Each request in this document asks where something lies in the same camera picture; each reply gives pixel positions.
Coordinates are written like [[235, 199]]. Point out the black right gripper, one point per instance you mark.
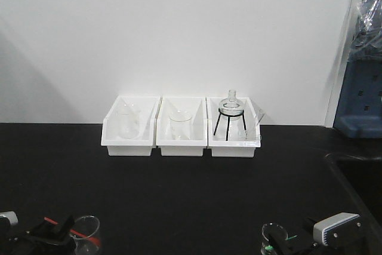
[[304, 247]]

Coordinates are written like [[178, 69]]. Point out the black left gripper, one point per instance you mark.
[[47, 237]]

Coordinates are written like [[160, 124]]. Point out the green plastic spoon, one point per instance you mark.
[[291, 238]]

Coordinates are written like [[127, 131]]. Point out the red plastic spoon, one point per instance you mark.
[[79, 235]]

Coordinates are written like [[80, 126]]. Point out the front right glass beaker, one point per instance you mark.
[[267, 229]]

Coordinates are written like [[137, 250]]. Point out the front left glass beaker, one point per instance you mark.
[[88, 225]]

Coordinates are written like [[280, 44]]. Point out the left white storage bin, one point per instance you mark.
[[145, 142]]

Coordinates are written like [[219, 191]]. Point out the white storage bin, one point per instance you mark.
[[239, 148], [196, 106], [145, 142]]

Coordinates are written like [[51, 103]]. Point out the right white storage bin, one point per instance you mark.
[[239, 148]]

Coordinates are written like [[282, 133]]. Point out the blue pegboard drying rack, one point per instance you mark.
[[358, 112]]

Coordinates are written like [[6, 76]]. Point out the glass beaker in left bin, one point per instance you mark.
[[128, 116]]

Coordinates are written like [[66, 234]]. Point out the glass beaker in bin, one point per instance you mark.
[[180, 125], [128, 116]]

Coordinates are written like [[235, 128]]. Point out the round glass flask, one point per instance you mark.
[[231, 106]]

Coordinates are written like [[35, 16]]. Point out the middle white storage bin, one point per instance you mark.
[[196, 106]]

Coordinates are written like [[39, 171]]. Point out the glass beaker in middle bin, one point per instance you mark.
[[180, 125]]

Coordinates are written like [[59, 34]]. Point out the clear plastic bag of pegs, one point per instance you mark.
[[366, 43]]

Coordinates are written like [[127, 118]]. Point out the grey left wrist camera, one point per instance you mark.
[[8, 218]]

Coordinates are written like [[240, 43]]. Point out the black wire tripod stand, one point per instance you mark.
[[229, 126]]

